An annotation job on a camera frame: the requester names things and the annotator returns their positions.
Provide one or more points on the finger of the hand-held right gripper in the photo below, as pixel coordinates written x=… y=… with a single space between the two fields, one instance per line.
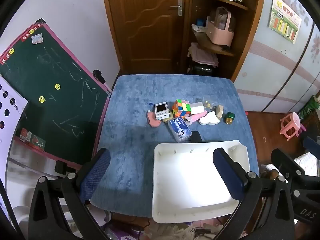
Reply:
x=312 y=146
x=287 y=162

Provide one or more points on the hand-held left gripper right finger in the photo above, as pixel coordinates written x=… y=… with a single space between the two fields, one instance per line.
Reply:
x=228 y=175

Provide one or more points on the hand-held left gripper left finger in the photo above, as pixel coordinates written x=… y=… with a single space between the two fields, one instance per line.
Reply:
x=96 y=172

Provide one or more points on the white plastic tray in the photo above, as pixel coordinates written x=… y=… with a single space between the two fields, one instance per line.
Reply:
x=190 y=175

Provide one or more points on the white curved plastic piece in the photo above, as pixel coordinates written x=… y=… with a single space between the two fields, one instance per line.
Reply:
x=209 y=119

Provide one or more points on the pink plastic stool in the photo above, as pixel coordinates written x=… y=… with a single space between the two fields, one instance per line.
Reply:
x=291 y=125

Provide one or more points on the black chalkboard clamp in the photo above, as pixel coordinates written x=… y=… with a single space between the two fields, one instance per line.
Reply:
x=61 y=167
x=98 y=76

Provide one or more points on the green bag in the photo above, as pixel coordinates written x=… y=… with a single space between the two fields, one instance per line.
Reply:
x=308 y=110

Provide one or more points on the black rounded case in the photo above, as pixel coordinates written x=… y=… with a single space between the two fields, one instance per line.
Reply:
x=196 y=137

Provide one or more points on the green cube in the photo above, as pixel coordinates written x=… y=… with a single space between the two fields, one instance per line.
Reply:
x=229 y=118

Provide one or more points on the beige wooden block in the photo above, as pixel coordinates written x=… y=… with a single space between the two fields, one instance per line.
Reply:
x=219 y=111

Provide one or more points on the pink rectangular block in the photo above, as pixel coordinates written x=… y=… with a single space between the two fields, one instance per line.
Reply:
x=196 y=117

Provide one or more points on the blue and clear plastic box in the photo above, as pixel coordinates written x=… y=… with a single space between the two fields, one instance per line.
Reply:
x=178 y=130

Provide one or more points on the blue plush blanket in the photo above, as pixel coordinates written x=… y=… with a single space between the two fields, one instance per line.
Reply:
x=130 y=110

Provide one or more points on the white rectangular block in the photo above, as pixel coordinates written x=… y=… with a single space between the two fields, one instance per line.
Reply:
x=197 y=108

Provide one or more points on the pink oval eraser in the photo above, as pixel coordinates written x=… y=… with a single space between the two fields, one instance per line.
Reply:
x=153 y=120

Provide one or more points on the pale floral wardrobe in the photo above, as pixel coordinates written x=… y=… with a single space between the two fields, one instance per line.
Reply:
x=275 y=75

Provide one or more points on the multicoloured puzzle cube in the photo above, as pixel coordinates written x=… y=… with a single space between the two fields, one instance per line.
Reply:
x=181 y=108

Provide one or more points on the yellow round disc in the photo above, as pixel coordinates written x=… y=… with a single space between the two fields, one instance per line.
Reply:
x=165 y=120

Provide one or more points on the small white game console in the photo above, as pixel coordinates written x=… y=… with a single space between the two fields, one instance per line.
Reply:
x=162 y=110

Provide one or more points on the white perforated panel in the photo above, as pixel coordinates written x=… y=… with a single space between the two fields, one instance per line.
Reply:
x=12 y=105

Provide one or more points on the wooden shelf cabinet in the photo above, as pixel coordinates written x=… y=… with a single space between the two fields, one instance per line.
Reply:
x=240 y=55

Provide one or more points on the pink folded cloth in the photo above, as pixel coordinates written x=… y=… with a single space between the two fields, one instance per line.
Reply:
x=202 y=55

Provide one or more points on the pink storage basket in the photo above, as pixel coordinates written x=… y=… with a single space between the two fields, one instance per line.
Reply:
x=221 y=33

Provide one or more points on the brown wooden door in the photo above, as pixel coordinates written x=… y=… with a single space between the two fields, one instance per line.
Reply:
x=145 y=30

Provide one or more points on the green chalkboard with pink frame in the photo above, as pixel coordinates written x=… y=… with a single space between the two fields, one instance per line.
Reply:
x=50 y=100

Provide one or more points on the wall poster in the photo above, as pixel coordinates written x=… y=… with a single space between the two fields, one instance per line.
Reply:
x=283 y=17

